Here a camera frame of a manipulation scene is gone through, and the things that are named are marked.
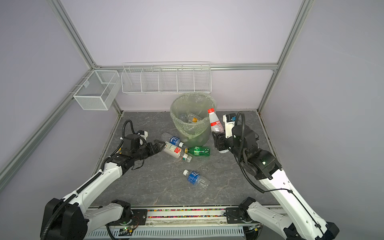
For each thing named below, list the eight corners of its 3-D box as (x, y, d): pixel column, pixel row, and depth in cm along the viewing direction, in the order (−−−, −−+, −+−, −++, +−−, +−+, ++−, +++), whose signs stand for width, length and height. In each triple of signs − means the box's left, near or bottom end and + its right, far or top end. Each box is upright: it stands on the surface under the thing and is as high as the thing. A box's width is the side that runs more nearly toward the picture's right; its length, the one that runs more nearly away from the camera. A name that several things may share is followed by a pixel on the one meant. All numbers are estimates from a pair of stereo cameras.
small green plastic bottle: (185, 157, 96) (184, 153, 92) (185, 150, 99) (184, 146, 95) (209, 156, 96) (210, 153, 92) (209, 150, 99) (209, 146, 95)
